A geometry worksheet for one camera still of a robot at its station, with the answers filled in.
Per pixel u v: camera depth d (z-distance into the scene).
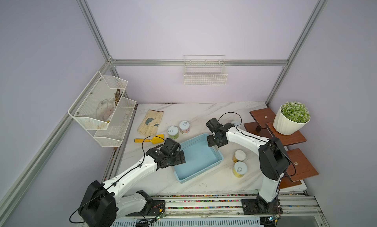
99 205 0.39
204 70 0.94
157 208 0.73
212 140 0.83
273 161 0.48
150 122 1.08
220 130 0.67
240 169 0.82
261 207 0.65
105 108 0.78
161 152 0.60
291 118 0.67
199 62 0.92
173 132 0.98
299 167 0.73
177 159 0.73
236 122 1.04
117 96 0.81
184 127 1.01
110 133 0.90
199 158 0.91
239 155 0.85
